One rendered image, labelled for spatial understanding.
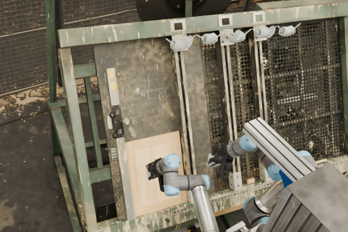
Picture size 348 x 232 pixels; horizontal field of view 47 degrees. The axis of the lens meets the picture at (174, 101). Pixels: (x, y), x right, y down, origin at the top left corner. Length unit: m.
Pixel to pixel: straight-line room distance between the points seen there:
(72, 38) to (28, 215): 1.91
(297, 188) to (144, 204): 1.34
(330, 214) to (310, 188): 0.11
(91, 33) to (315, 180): 1.41
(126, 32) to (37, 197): 1.99
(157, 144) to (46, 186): 1.60
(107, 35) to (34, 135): 2.19
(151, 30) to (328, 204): 1.42
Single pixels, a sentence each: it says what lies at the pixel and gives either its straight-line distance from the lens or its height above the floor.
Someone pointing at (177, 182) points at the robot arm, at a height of 1.62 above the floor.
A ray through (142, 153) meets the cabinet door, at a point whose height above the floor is 1.21.
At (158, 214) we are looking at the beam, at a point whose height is 0.90.
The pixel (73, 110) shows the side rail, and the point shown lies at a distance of 2.36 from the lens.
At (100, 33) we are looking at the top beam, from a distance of 2.33.
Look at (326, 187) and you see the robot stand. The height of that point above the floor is 2.03.
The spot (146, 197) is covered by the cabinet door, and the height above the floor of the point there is 0.97.
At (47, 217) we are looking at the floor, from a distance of 3.72.
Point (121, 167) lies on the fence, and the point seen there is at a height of 1.19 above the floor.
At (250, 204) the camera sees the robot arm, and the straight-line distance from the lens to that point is 2.41.
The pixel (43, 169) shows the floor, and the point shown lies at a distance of 4.03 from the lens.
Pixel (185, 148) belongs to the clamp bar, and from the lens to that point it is 2.60.
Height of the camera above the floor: 3.14
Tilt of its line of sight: 41 degrees down
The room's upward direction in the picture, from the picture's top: 11 degrees clockwise
